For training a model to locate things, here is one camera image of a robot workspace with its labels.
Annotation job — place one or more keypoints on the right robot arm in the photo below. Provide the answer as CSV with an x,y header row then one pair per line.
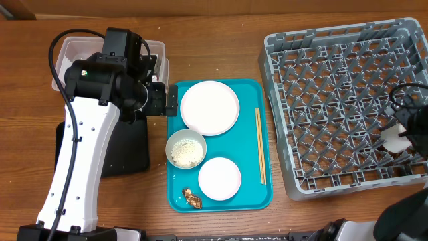
x,y
406,219

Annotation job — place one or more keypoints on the brown food scrap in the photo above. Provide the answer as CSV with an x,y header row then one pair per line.
x,y
191,199

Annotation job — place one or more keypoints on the wooden chopstick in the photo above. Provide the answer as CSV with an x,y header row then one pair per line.
x,y
260,145
263,151

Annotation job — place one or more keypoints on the cooked rice pile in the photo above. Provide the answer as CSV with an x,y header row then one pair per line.
x,y
187,153

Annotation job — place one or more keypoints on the teal plastic serving tray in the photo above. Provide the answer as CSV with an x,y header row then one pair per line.
x,y
239,144

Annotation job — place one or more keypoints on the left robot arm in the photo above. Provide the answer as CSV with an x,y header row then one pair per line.
x,y
70,210

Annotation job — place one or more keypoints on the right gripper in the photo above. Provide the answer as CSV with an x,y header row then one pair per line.
x,y
421,142

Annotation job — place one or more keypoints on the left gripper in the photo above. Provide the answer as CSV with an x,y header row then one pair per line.
x,y
158,106

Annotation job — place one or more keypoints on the grey dishwasher rack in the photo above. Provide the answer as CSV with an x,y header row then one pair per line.
x,y
331,92

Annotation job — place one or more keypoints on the white cup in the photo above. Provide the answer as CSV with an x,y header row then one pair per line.
x,y
392,141

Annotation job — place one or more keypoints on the small white bowl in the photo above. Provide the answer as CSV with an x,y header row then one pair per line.
x,y
219,179

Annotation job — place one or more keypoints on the grey bowl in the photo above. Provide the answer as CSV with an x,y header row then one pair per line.
x,y
184,134

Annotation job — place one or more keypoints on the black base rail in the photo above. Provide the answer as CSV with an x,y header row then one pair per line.
x,y
291,236

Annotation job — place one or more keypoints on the large white plate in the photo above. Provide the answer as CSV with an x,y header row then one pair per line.
x,y
210,108

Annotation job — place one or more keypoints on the clear plastic waste bin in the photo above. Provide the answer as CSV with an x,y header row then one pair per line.
x,y
72,50

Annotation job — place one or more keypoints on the black plastic tray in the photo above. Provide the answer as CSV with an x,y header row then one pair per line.
x,y
128,149

